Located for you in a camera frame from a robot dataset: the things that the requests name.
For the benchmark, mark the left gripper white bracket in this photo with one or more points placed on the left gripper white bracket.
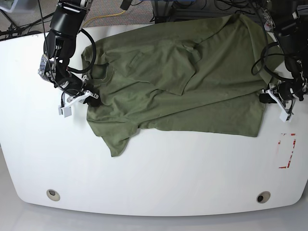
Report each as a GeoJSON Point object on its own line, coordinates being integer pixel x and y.
{"type": "Point", "coordinates": [279, 94]}

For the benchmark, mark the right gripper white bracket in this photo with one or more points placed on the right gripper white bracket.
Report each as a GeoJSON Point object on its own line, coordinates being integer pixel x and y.
{"type": "Point", "coordinates": [78, 92]}

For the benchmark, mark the olive green T-shirt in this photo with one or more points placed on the olive green T-shirt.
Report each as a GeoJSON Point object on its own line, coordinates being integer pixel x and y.
{"type": "Point", "coordinates": [193, 75]}

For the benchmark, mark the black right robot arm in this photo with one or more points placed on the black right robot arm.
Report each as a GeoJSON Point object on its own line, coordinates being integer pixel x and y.
{"type": "Point", "coordinates": [59, 47]}

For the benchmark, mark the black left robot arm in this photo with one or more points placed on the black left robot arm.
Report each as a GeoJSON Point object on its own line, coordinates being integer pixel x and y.
{"type": "Point", "coordinates": [288, 21]}

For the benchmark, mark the red tape rectangle marking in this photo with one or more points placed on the red tape rectangle marking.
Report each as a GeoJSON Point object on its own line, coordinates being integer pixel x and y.
{"type": "Point", "coordinates": [285, 150]}

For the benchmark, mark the right table grommet hole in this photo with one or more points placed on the right table grommet hole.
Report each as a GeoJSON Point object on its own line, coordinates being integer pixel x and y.
{"type": "Point", "coordinates": [263, 197]}

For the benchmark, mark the table grommet hole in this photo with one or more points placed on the table grommet hole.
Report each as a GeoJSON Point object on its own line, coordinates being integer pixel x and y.
{"type": "Point", "coordinates": [53, 195]}
{"type": "Point", "coordinates": [263, 197]}

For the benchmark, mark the left table grommet hole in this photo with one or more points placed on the left table grommet hole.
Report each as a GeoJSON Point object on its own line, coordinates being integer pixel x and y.
{"type": "Point", "coordinates": [53, 195]}

